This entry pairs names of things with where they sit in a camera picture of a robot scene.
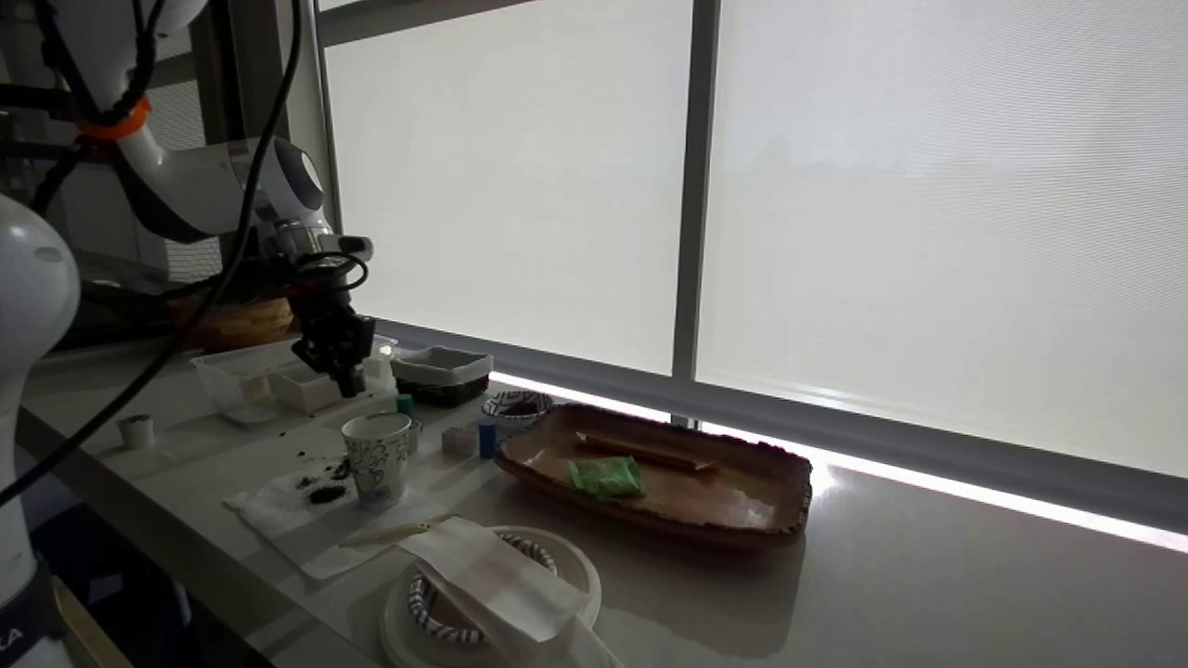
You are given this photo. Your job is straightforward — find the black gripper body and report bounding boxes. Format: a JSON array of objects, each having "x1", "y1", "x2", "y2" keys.
[{"x1": 292, "y1": 271, "x2": 374, "y2": 349}]

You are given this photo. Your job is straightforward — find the coffee grounds pile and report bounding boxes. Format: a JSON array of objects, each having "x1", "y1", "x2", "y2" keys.
[{"x1": 292, "y1": 456, "x2": 355, "y2": 485}]

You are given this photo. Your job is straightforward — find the white paper cup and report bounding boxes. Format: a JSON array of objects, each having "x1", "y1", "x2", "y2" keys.
[{"x1": 338, "y1": 408, "x2": 418, "y2": 507}]

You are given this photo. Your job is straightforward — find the white paper serviette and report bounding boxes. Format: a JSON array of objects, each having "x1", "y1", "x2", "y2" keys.
[{"x1": 220, "y1": 443, "x2": 491, "y2": 586}]

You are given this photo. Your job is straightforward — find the small white pod cup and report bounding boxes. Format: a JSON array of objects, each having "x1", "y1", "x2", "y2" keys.
[{"x1": 114, "y1": 412, "x2": 159, "y2": 453}]

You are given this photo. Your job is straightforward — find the cream cube block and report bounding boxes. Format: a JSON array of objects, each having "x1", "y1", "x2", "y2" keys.
[{"x1": 364, "y1": 357, "x2": 401, "y2": 402}]

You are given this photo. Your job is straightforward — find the white foam packaging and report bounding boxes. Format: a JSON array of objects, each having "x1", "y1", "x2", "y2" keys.
[{"x1": 191, "y1": 343, "x2": 348, "y2": 435}]

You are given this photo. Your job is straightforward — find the white rectangular dish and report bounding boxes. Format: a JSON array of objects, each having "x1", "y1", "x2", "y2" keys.
[{"x1": 386, "y1": 345, "x2": 496, "y2": 408}]

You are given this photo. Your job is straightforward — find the brown round wooden dish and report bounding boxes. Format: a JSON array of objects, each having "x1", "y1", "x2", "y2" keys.
[{"x1": 171, "y1": 293, "x2": 300, "y2": 351}]

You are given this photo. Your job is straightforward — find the wooden block red letter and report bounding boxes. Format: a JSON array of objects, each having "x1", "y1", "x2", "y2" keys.
[{"x1": 439, "y1": 424, "x2": 483, "y2": 465}]

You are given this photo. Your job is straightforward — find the small patterned bowl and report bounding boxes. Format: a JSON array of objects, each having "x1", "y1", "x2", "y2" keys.
[{"x1": 478, "y1": 386, "x2": 558, "y2": 438}]

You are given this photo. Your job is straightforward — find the wooden stir stick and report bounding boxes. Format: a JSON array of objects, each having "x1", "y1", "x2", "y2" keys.
[{"x1": 348, "y1": 496, "x2": 473, "y2": 548}]

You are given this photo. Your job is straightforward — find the white roller blind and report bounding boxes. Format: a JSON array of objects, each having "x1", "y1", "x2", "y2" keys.
[
  {"x1": 316, "y1": 0, "x2": 698, "y2": 383},
  {"x1": 694, "y1": 0, "x2": 1188, "y2": 485}
]

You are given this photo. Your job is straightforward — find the folded white napkin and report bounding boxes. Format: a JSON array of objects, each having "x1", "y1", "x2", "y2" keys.
[{"x1": 397, "y1": 516, "x2": 592, "y2": 651}]

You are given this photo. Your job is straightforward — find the green packet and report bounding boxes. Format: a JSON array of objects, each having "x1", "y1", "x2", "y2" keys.
[{"x1": 563, "y1": 453, "x2": 650, "y2": 505}]

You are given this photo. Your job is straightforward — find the wooden spoon stick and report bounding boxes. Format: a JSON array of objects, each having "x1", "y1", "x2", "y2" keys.
[{"x1": 572, "y1": 427, "x2": 720, "y2": 477}]

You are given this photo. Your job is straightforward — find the white patterned plate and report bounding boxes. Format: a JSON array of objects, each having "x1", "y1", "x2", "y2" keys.
[{"x1": 380, "y1": 524, "x2": 607, "y2": 668}]

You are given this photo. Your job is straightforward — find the wooden plank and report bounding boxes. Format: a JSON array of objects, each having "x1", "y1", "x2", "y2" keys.
[{"x1": 48, "y1": 576, "x2": 128, "y2": 668}]

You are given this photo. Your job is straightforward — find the grey window mullion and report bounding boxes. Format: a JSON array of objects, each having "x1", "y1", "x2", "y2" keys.
[{"x1": 670, "y1": 0, "x2": 724, "y2": 386}]

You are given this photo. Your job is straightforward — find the brown wooden tray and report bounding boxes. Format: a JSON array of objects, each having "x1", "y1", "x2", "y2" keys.
[{"x1": 493, "y1": 402, "x2": 816, "y2": 548}]

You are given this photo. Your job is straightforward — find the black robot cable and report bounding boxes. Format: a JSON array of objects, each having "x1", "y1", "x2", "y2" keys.
[{"x1": 0, "y1": 0, "x2": 374, "y2": 512}]

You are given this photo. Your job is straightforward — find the orange cable strap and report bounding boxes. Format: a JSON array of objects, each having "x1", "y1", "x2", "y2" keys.
[{"x1": 76, "y1": 93, "x2": 159, "y2": 145}]

